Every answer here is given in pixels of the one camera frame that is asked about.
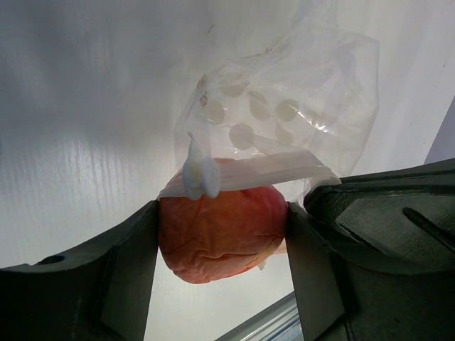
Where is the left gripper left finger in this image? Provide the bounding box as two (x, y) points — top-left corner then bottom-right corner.
(1, 201), (159, 340)

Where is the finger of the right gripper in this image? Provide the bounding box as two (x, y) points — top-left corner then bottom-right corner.
(304, 159), (454, 275)

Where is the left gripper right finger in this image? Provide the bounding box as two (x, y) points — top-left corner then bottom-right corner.
(286, 203), (454, 340)

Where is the orange peach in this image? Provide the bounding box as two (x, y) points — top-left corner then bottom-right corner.
(159, 186), (288, 284)

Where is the clear zip top bag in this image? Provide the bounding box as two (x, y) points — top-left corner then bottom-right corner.
(158, 1), (379, 207)

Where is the aluminium rail frame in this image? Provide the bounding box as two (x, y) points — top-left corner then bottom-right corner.
(216, 292), (304, 341)

